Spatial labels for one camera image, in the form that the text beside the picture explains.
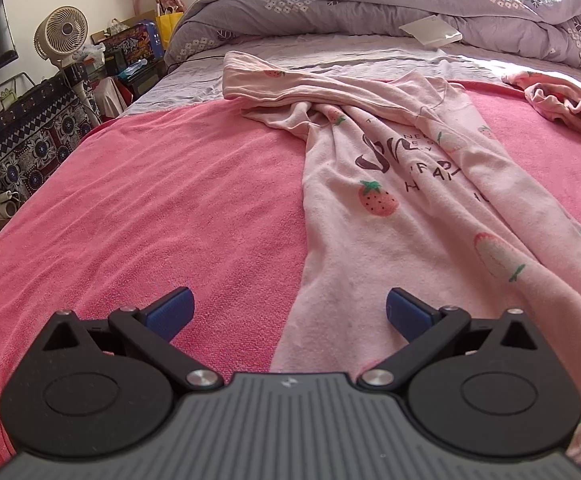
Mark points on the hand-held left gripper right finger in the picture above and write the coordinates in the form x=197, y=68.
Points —
x=410, y=312

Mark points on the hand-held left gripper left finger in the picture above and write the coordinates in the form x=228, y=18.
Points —
x=170, y=312

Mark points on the grey bed sheet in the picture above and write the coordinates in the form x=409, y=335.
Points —
x=190, y=80

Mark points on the pink strawberry pajama top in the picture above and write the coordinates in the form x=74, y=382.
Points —
x=370, y=240

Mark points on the patterned furniture cover cloth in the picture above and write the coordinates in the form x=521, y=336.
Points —
x=35, y=135

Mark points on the white flat box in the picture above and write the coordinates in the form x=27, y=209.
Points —
x=433, y=32

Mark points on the black storage drawers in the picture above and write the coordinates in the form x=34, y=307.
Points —
x=143, y=82

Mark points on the white small appliance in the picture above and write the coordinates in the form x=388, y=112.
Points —
x=3, y=205

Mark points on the white plastic bag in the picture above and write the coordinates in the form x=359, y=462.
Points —
x=90, y=52

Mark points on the purple floral duvet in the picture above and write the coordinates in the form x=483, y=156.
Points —
x=320, y=10

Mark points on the colourful printed box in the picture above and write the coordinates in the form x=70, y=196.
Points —
x=130, y=40

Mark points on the beige standing fan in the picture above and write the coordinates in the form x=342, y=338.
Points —
x=60, y=30

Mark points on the yellow bag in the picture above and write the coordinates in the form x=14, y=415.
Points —
x=168, y=27

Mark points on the pink terry blanket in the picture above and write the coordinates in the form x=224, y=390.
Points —
x=170, y=210

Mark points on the red cloth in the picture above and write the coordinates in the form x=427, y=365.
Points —
x=110, y=97

